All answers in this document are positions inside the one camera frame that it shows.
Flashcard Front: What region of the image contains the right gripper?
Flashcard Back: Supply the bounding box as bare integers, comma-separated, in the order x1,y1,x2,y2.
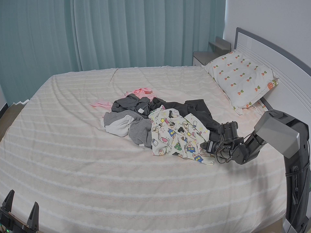
200,140,220,155

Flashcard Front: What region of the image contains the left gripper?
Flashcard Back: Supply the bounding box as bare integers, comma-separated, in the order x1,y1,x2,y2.
0,189,40,233

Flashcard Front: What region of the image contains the white printed pyjama top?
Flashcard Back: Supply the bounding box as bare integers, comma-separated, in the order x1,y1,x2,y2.
149,107,215,166

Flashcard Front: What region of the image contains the black garment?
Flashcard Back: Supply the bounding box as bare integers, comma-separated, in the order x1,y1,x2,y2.
149,99,223,135

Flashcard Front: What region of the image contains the white printed pillow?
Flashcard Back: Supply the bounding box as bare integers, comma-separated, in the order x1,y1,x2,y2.
204,50,280,116

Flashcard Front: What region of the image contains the bed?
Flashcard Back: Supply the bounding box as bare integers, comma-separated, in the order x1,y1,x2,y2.
0,27,311,233

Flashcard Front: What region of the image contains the grey bedside table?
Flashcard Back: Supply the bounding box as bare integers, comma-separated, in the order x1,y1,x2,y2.
193,36,231,66

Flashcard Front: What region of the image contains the dark grey garment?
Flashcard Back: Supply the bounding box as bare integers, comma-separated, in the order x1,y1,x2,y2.
111,93,158,118

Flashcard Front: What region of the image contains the grey and white garment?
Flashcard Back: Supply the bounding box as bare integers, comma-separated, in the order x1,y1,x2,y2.
104,111,153,148

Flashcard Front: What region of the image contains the pink garment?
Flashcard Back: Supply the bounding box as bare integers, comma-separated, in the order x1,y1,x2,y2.
90,87,158,109

